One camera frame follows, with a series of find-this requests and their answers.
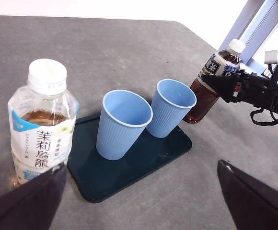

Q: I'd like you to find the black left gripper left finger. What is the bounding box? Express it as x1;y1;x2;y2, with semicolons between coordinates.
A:
0;162;68;230

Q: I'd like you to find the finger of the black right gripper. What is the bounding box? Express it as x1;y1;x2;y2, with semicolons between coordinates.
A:
201;69;246;104

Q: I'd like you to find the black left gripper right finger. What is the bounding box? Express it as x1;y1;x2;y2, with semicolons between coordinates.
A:
217;159;278;230

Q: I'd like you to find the dark oolong tea bottle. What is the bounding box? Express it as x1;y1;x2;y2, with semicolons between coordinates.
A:
183;38;246;124

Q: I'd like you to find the clear jasmine oolong tea bottle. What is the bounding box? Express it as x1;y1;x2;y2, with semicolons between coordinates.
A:
7;58;80;185

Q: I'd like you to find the blue ribbed cup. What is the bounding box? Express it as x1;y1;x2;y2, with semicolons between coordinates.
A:
146;79;197;138
96;89;153;161

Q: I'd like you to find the dark blue rectangular tray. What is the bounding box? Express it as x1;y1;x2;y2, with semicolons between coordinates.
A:
67;100;193;203

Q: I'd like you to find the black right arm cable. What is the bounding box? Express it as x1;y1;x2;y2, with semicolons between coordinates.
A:
250;107;278;127

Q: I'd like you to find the pale grey right wrist camera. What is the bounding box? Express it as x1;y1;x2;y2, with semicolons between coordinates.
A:
265;50;278;65

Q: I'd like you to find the grey window frame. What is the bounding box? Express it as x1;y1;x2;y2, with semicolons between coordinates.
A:
218;0;278;72

